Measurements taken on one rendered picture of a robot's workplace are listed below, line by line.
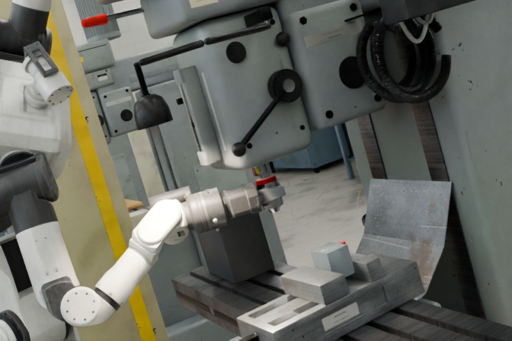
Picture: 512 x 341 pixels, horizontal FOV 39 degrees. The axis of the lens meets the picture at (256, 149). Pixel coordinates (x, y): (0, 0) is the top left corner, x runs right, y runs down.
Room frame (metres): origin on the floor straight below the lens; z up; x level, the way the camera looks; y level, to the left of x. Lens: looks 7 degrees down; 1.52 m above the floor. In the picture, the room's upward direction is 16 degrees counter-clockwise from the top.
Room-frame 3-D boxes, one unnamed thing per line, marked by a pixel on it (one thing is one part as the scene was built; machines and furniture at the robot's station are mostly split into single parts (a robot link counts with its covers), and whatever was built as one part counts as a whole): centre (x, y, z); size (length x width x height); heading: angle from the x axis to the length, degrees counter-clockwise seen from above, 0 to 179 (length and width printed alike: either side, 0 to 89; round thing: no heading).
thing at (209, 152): (1.54, 0.10, 1.45); 0.04 x 0.04 x 0.21; 24
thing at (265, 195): (1.55, 0.00, 1.23); 0.06 x 0.02 x 0.03; 96
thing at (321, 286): (1.38, -0.03, 1.07); 0.15 x 0.06 x 0.04; 27
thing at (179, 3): (1.60, -0.04, 1.68); 0.34 x 0.24 x 0.10; 114
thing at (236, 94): (1.58, -0.01, 1.47); 0.21 x 0.19 x 0.32; 24
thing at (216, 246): (1.95, 0.14, 1.08); 0.22 x 0.12 x 0.20; 21
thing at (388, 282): (1.39, -0.06, 1.04); 0.35 x 0.15 x 0.11; 117
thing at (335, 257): (1.40, -0.08, 1.10); 0.06 x 0.05 x 0.06; 27
